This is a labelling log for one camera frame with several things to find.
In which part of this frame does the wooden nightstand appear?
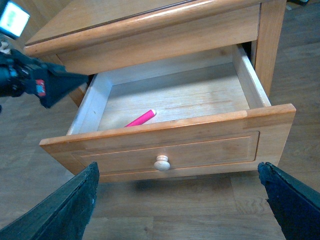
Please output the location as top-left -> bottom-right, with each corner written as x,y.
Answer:
23,0 -> 287,108

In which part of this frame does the pink marker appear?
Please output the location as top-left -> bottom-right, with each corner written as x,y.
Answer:
125,109 -> 157,127

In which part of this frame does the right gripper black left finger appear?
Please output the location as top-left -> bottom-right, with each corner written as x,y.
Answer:
0,162 -> 100,240

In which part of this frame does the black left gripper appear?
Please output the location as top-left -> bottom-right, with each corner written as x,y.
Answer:
0,49 -> 89,109

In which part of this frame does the lit screen device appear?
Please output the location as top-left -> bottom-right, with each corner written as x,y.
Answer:
0,0 -> 30,40

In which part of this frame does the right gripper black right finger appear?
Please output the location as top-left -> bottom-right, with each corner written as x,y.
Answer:
257,162 -> 320,240

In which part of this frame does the wooden drawer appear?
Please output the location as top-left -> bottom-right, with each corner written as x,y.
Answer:
40,44 -> 296,182

